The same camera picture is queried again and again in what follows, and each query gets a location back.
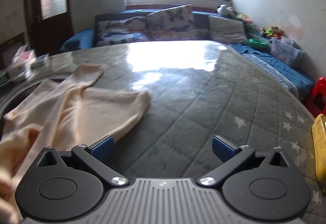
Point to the blue sofa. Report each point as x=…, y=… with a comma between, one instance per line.
x=200, y=22

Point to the orange and green toy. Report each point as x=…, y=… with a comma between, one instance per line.
x=244, y=19

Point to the white box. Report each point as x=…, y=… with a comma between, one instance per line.
x=19, y=71

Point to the small clear lidded box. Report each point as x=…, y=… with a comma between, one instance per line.
x=40, y=61

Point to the yellow chair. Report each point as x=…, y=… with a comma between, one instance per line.
x=320, y=150

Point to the butterfly print pillow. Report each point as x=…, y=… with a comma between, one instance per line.
x=170, y=22
x=119, y=25

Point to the green bowl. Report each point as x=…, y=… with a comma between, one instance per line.
x=257, y=43

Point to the dark wooden side table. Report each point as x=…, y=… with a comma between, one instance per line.
x=11, y=50

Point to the cream knit garment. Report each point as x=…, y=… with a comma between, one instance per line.
x=76, y=112

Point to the blue butterfly print cushion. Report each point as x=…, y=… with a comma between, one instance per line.
x=119, y=39

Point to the dark wooden door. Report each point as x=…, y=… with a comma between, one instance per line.
x=51, y=35

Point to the red plastic stool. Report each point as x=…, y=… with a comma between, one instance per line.
x=318, y=96

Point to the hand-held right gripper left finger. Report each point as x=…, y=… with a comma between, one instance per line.
x=103, y=148

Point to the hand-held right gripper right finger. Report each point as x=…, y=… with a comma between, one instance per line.
x=224, y=149

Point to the grey pillow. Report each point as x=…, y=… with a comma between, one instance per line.
x=226, y=29

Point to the white plush toy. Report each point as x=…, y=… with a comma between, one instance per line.
x=224, y=10

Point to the clear plastic storage box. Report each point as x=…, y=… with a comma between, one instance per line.
x=282, y=52

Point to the brown and green plush toys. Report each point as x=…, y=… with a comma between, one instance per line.
x=271, y=31

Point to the blue quilted sofa blanket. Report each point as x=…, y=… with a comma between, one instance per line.
x=280, y=71

